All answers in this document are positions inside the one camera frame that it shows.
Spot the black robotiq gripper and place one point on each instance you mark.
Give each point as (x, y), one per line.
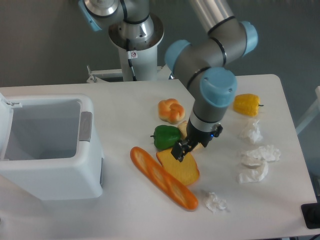
(194, 137)

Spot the long orange baguette bread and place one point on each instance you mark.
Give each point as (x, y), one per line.
(164, 181)

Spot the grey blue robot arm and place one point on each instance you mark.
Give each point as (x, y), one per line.
(201, 69)

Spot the beige crusty bread piece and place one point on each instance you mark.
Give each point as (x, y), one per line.
(183, 132)

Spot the yellow toast bread slice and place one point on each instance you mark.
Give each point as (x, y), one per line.
(186, 172)

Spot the round knotted bread roll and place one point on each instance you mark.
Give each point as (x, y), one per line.
(171, 111)

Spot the green bell pepper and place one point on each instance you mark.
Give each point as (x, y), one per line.
(165, 136)

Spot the small crumpled white tissue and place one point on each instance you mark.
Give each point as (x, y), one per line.
(213, 203)

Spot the upper crumpled white tissue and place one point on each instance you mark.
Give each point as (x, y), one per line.
(251, 132)

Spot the middle crumpled white tissue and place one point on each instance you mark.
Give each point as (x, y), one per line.
(256, 163)

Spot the yellow bell pepper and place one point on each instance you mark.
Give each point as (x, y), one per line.
(247, 104)

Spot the white open trash bin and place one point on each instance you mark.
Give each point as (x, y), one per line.
(49, 146)

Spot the black device at edge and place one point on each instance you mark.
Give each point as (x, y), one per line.
(311, 215)

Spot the white frame at right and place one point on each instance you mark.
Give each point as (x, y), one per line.
(309, 114)

